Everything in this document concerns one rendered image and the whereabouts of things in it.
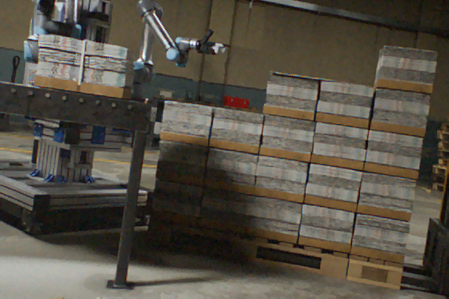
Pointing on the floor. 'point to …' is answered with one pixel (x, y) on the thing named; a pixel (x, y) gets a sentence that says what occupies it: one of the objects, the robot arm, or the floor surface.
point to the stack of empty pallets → (441, 157)
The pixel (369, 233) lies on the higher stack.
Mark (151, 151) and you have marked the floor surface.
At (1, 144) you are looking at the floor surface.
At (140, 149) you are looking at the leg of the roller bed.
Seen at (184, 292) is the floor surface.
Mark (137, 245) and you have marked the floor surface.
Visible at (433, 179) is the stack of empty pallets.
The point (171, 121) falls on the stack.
